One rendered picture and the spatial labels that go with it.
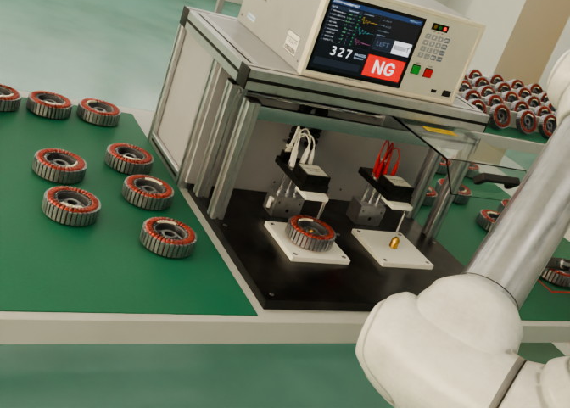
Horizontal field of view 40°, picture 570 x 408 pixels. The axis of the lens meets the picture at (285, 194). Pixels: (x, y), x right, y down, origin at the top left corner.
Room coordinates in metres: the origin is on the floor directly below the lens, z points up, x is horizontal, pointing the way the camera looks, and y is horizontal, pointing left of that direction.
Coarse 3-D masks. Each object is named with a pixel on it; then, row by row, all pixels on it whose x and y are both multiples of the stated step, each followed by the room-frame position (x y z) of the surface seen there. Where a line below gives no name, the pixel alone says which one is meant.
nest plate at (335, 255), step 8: (272, 224) 1.60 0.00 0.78; (280, 224) 1.61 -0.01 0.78; (272, 232) 1.57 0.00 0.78; (280, 232) 1.57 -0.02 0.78; (280, 240) 1.53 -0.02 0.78; (288, 240) 1.55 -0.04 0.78; (288, 248) 1.51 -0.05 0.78; (296, 248) 1.52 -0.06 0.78; (304, 248) 1.54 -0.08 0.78; (336, 248) 1.59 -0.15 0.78; (288, 256) 1.49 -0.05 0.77; (296, 256) 1.48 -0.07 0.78; (304, 256) 1.50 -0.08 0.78; (312, 256) 1.51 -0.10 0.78; (320, 256) 1.52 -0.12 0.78; (328, 256) 1.54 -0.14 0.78; (336, 256) 1.55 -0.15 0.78; (344, 256) 1.57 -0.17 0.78; (344, 264) 1.55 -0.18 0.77
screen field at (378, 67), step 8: (368, 56) 1.73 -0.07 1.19; (376, 56) 1.74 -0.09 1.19; (368, 64) 1.73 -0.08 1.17; (376, 64) 1.74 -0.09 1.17; (384, 64) 1.75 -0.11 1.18; (392, 64) 1.76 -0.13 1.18; (400, 64) 1.78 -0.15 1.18; (368, 72) 1.73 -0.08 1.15; (376, 72) 1.75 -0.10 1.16; (384, 72) 1.76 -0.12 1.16; (392, 72) 1.77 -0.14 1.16; (400, 72) 1.78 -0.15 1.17; (392, 80) 1.77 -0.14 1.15
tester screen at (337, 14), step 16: (336, 0) 1.66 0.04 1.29; (336, 16) 1.66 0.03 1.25; (352, 16) 1.68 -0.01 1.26; (368, 16) 1.71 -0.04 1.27; (384, 16) 1.73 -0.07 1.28; (400, 16) 1.75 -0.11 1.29; (336, 32) 1.67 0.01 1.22; (352, 32) 1.69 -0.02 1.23; (368, 32) 1.71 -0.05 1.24; (384, 32) 1.74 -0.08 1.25; (400, 32) 1.76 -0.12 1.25; (416, 32) 1.78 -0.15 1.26; (320, 48) 1.66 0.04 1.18; (352, 48) 1.70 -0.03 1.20; (368, 48) 1.72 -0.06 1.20; (320, 64) 1.67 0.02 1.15; (384, 80) 1.76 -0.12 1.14
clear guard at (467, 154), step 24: (408, 120) 1.79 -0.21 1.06; (432, 144) 1.66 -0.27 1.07; (456, 144) 1.74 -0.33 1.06; (480, 144) 1.81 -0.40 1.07; (456, 168) 1.60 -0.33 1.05; (480, 168) 1.65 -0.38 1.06; (504, 168) 1.69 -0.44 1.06; (456, 192) 1.57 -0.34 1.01; (480, 192) 1.61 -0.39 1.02; (504, 192) 1.65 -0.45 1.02
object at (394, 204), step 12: (360, 168) 1.85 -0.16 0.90; (372, 180) 1.80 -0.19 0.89; (384, 180) 1.77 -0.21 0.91; (396, 180) 1.78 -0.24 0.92; (372, 192) 1.83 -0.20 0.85; (384, 192) 1.75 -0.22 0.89; (396, 192) 1.74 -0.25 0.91; (408, 192) 1.76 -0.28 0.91; (396, 204) 1.73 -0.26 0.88; (408, 204) 1.76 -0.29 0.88
